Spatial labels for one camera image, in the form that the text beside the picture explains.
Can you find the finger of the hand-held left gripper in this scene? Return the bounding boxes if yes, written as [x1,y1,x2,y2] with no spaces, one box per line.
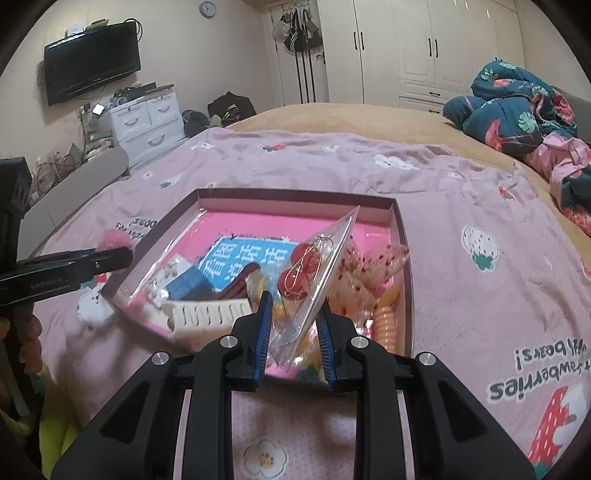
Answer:
[28,247,134,284]
[16,249,100,267]

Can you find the black device on cabinet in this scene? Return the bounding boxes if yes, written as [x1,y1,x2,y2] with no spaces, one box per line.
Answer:
[113,83,176,105]

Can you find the white comb hair clip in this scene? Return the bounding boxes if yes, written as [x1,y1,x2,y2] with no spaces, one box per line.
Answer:
[164,298,253,334]

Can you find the blue card packet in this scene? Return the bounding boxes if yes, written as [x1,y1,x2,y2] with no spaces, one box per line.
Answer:
[165,267,216,301]

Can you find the yellow-green clothing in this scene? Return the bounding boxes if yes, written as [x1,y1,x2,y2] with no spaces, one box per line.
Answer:
[0,364,80,480]

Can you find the white drawer cabinet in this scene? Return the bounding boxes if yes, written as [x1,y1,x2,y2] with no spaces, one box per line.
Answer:
[99,88,185,169]

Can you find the grey headboard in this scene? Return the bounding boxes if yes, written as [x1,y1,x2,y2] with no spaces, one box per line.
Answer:
[566,92,591,145]

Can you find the orange spiral hair tie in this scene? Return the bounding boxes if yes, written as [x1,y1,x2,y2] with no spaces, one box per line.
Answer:
[372,303,402,350]

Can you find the white door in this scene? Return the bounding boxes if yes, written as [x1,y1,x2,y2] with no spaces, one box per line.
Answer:
[272,0,329,106]

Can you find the pink fuzzy pom-pom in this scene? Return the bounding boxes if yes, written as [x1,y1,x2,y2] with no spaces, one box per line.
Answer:
[100,228,137,253]

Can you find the pink strawberry printed blanket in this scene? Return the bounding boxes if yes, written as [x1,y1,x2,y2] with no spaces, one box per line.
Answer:
[28,127,591,480]

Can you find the bed with tan sheet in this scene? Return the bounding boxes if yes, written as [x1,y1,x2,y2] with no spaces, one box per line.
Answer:
[226,104,591,278]

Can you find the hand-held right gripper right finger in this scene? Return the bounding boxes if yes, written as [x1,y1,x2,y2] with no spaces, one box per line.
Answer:
[315,300,539,480]

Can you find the grey padded footboard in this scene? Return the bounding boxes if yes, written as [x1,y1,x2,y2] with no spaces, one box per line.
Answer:
[21,148,130,259]

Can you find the cream wardrobe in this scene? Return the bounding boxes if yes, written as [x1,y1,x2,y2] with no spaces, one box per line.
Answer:
[318,0,527,114]

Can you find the black wall television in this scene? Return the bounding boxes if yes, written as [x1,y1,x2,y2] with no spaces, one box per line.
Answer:
[44,21,141,107]

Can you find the pink cardboard box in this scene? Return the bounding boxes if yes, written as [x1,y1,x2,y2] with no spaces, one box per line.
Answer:
[102,187,414,385]

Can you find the teal floral quilt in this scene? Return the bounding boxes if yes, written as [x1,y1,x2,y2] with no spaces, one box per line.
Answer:
[443,59,591,241]

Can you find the dark hair clip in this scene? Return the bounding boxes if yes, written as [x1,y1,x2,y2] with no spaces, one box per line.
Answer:
[213,262,253,302]

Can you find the black bag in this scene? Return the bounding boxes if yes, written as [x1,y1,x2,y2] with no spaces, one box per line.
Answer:
[208,92,257,128]

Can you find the clear bag with heart earrings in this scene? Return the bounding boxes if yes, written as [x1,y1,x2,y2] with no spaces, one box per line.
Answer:
[268,205,361,373]

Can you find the sheer red-dotted hair bow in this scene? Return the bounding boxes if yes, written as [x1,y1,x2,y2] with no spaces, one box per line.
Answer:
[330,235,411,320]

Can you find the dark grey bag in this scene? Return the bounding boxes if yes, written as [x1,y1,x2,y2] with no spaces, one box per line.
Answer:
[182,110,211,138]

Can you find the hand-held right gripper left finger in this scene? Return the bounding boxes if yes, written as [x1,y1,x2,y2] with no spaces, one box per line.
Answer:
[51,290,274,480]

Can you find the person's left hand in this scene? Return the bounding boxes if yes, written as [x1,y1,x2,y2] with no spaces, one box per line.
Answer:
[21,316,45,385]

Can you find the hanging bags on door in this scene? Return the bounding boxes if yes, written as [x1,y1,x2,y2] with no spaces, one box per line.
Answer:
[279,9,324,53]

